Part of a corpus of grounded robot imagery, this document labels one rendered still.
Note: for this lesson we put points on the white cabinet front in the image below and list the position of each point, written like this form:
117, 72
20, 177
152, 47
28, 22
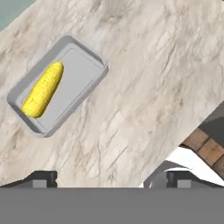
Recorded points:
186, 163

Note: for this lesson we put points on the yellow corn cob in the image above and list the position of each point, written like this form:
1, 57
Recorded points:
43, 89

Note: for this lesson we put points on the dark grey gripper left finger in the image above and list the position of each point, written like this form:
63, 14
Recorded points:
43, 176

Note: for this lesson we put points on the grey tupperware container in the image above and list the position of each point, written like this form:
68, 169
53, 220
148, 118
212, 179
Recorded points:
78, 78

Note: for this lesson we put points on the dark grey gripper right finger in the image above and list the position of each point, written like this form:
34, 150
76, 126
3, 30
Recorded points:
178, 176

